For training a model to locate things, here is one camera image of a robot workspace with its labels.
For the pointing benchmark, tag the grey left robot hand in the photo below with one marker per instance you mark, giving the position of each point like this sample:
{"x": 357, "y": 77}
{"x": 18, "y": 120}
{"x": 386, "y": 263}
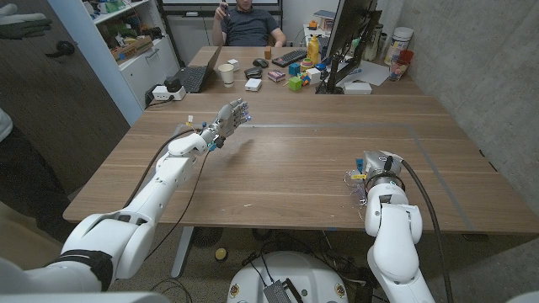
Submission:
{"x": 227, "y": 122}

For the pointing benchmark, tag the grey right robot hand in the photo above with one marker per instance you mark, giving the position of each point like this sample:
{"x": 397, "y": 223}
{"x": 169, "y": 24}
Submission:
{"x": 379, "y": 164}

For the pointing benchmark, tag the clear frame glasses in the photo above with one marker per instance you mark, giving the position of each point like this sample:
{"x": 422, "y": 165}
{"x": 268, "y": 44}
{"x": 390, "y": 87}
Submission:
{"x": 358, "y": 194}

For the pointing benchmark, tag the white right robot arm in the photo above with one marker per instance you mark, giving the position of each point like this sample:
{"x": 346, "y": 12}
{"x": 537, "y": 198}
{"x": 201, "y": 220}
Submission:
{"x": 391, "y": 235}

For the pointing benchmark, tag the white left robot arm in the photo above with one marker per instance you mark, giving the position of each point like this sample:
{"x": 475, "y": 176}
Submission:
{"x": 168, "y": 177}

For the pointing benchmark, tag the small white square box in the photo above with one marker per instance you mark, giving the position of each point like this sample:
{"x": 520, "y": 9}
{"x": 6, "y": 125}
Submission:
{"x": 253, "y": 84}

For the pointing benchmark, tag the white paper cup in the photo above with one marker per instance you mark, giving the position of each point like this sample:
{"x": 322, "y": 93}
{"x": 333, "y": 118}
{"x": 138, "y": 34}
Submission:
{"x": 227, "y": 75}

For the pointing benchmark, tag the black laptop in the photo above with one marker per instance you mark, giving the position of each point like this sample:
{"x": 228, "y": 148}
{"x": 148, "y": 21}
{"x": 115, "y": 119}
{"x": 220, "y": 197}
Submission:
{"x": 193, "y": 78}

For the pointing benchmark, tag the small white cube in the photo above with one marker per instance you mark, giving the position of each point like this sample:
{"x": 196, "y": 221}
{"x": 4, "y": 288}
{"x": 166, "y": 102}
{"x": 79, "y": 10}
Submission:
{"x": 233, "y": 64}

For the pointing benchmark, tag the black power adapter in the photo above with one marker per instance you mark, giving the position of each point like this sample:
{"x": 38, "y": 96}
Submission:
{"x": 172, "y": 84}

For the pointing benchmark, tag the colourful striped box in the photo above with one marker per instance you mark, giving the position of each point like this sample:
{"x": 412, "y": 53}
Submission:
{"x": 276, "y": 76}

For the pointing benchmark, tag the black computer mouse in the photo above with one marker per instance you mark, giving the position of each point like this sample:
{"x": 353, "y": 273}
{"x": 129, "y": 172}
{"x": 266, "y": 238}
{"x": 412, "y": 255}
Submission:
{"x": 260, "y": 62}

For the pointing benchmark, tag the white power strip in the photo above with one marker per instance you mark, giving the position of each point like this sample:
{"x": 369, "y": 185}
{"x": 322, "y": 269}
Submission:
{"x": 162, "y": 93}

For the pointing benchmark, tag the green cube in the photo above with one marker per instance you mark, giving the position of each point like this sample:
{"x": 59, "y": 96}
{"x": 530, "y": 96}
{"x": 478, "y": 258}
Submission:
{"x": 295, "y": 83}

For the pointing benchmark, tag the flat white box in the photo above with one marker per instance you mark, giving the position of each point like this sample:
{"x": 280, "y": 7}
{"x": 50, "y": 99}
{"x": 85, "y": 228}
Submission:
{"x": 357, "y": 88}

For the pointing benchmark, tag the wooden block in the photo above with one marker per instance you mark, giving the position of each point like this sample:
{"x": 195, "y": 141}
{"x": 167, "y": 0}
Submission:
{"x": 268, "y": 52}

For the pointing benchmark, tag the blue cube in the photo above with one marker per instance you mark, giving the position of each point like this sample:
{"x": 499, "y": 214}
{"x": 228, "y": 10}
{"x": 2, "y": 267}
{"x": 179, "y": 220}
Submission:
{"x": 294, "y": 69}

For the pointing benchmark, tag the multicoloured puzzle cube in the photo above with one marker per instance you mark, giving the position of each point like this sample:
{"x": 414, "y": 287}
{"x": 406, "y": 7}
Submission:
{"x": 304, "y": 78}

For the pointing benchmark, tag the black keyboard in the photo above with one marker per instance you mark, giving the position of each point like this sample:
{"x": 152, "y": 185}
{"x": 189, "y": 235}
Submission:
{"x": 289, "y": 57}

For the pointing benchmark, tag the white paper sheet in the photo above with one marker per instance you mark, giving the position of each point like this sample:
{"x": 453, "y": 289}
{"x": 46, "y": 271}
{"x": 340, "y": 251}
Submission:
{"x": 372, "y": 72}

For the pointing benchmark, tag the white shelf cabinet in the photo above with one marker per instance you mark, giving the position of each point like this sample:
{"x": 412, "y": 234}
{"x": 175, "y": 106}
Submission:
{"x": 143, "y": 76}

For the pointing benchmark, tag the seated person in dark polo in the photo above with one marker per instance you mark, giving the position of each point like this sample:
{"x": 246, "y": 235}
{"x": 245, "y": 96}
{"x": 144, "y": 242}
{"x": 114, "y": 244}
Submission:
{"x": 248, "y": 27}

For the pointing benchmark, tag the large white cube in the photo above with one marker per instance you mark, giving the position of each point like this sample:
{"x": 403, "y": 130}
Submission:
{"x": 313, "y": 76}

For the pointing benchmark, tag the rainbow stacking toy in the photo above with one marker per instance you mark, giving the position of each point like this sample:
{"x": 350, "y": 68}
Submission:
{"x": 306, "y": 64}

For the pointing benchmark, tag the blue bowl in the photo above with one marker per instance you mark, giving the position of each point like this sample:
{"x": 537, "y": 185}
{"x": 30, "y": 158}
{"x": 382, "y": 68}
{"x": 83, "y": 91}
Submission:
{"x": 321, "y": 66}

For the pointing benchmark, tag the yellow squeeze bottle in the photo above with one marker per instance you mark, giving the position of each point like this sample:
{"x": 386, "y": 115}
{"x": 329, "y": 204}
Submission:
{"x": 313, "y": 51}

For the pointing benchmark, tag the black round disc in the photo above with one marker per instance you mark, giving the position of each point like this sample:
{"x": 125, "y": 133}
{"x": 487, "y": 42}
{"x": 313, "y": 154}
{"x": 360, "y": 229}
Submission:
{"x": 206, "y": 236}

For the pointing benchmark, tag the cardboard box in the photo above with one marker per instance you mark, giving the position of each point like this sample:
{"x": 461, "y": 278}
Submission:
{"x": 132, "y": 48}

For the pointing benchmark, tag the steel thermos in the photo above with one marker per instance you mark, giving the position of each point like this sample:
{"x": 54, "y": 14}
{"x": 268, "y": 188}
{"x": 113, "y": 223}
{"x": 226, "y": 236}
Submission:
{"x": 373, "y": 44}

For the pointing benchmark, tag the white labelled canister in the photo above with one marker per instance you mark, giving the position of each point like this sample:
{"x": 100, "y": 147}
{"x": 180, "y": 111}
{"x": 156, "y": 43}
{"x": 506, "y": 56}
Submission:
{"x": 398, "y": 44}

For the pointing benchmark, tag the small orange object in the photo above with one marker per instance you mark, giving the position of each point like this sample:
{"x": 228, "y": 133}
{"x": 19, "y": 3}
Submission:
{"x": 312, "y": 24}

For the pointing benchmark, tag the yellow ball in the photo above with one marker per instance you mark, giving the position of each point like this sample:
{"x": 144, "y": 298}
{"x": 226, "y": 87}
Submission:
{"x": 220, "y": 253}

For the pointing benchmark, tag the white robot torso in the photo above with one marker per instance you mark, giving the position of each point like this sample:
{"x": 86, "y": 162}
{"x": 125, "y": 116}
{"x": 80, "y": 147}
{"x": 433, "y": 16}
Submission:
{"x": 303, "y": 273}

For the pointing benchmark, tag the grey table leg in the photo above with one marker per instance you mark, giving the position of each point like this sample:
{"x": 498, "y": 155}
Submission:
{"x": 182, "y": 252}

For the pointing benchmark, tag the black computer monitor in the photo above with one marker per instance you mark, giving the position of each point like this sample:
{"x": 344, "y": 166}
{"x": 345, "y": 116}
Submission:
{"x": 347, "y": 25}

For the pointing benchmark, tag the black device on torso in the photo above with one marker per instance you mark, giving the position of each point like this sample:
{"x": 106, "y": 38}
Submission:
{"x": 275, "y": 292}

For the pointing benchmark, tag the white and black glove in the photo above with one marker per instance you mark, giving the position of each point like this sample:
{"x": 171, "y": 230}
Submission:
{"x": 25, "y": 25}

